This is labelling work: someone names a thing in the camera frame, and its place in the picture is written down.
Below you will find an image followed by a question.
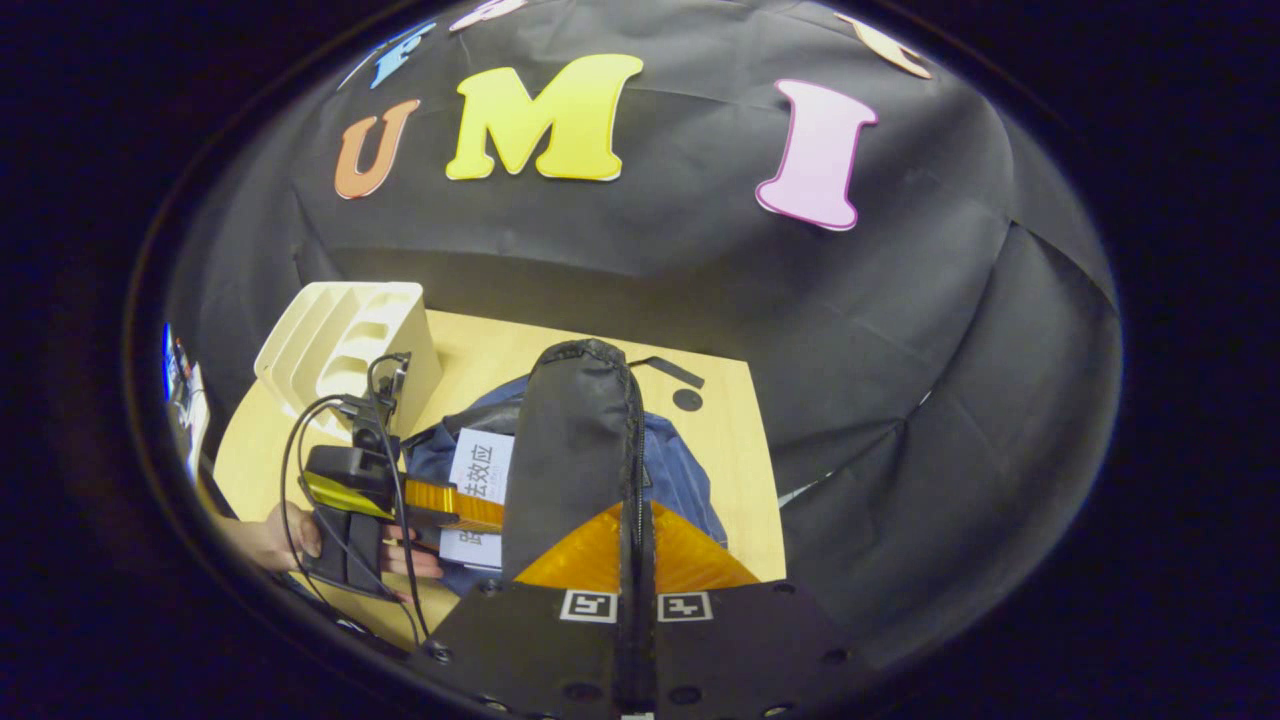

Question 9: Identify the blue schoolbag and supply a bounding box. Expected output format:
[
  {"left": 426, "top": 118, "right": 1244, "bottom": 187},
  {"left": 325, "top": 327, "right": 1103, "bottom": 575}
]
[{"left": 405, "top": 338, "right": 731, "bottom": 598}]

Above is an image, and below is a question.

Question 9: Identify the cream bookshelf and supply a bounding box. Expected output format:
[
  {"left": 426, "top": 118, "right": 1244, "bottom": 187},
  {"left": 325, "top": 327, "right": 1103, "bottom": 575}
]
[{"left": 253, "top": 282, "right": 443, "bottom": 441}]

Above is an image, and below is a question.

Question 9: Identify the white side table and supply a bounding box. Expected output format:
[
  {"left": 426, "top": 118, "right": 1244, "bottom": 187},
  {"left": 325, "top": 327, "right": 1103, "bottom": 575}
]
[{"left": 184, "top": 365, "right": 212, "bottom": 481}]

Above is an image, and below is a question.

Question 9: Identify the white book grey spine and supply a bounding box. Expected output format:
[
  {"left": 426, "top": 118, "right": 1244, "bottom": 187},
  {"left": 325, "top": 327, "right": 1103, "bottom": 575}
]
[{"left": 438, "top": 428, "right": 517, "bottom": 572}]

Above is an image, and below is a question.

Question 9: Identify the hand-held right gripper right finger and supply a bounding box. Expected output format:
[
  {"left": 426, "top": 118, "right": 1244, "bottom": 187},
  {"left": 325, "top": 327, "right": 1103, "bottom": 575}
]
[{"left": 640, "top": 500, "right": 863, "bottom": 720}]

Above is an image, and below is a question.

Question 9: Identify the black backdrop cloth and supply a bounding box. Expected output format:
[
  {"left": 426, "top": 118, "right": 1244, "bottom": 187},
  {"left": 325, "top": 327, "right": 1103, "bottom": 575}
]
[{"left": 165, "top": 0, "right": 1123, "bottom": 671}]

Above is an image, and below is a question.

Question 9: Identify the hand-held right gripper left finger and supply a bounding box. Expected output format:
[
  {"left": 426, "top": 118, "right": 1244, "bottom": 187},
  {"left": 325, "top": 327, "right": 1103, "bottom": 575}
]
[{"left": 410, "top": 500, "right": 641, "bottom": 720}]

